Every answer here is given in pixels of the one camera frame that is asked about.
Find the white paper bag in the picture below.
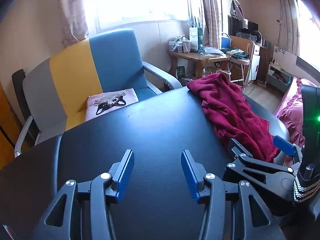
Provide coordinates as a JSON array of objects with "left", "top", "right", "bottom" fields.
[{"left": 188, "top": 22, "right": 198, "bottom": 52}]

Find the pink dog print cushion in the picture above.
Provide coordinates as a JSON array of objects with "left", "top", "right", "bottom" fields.
[{"left": 85, "top": 89, "right": 139, "bottom": 122}]

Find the grey storage box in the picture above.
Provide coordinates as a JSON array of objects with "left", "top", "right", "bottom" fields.
[{"left": 266, "top": 64, "right": 293, "bottom": 93}]

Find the pink bed cover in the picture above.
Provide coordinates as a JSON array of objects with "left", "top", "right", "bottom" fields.
[{"left": 274, "top": 77, "right": 318, "bottom": 148}]

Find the green paper bag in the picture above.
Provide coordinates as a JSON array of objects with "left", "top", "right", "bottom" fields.
[{"left": 197, "top": 27, "right": 205, "bottom": 53}]

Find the bright window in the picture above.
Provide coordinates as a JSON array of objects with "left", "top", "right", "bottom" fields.
[{"left": 85, "top": 0, "right": 200, "bottom": 28}]

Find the dark upright board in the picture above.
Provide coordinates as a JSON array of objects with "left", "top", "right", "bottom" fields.
[{"left": 12, "top": 69, "right": 35, "bottom": 140}]

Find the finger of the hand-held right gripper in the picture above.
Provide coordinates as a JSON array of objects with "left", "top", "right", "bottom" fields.
[
  {"left": 222, "top": 138, "right": 297, "bottom": 185},
  {"left": 273, "top": 135, "right": 304, "bottom": 167}
]

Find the wooden side table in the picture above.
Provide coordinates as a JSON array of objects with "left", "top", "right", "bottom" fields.
[{"left": 168, "top": 50, "right": 230, "bottom": 79}]

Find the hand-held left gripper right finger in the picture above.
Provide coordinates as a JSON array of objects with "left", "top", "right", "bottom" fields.
[{"left": 180, "top": 149, "right": 285, "bottom": 240}]

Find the white cabinet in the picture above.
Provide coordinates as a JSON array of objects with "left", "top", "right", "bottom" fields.
[{"left": 246, "top": 42, "right": 262, "bottom": 82}]

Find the wooden wardrobe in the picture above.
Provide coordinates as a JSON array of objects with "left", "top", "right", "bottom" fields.
[{"left": 0, "top": 80, "right": 23, "bottom": 170}]

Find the dark red garment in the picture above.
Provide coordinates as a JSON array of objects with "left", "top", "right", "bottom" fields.
[{"left": 187, "top": 73, "right": 280, "bottom": 163}]

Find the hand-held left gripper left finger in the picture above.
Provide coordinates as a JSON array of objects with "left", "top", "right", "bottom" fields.
[{"left": 31, "top": 149, "right": 135, "bottom": 240}]

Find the grey yellow blue armchair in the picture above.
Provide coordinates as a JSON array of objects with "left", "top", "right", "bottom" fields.
[{"left": 14, "top": 28, "right": 183, "bottom": 158}]

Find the pink patterned curtain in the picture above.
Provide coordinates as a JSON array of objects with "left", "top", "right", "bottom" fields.
[
  {"left": 280, "top": 0, "right": 303, "bottom": 55},
  {"left": 200, "top": 0, "right": 223, "bottom": 49},
  {"left": 59, "top": 0, "right": 90, "bottom": 47}
]

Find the side window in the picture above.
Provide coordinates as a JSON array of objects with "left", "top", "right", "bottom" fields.
[{"left": 297, "top": 0, "right": 320, "bottom": 65}]

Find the black monitor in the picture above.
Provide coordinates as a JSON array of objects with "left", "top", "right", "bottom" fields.
[{"left": 247, "top": 21, "right": 259, "bottom": 34}]

